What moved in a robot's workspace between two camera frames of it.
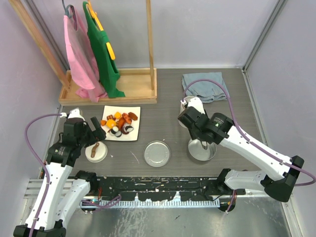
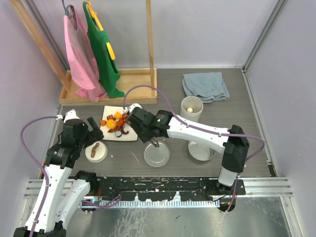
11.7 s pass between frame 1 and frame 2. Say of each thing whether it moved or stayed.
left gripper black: stayed
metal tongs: moved
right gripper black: moved
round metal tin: stayed
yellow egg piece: stayed
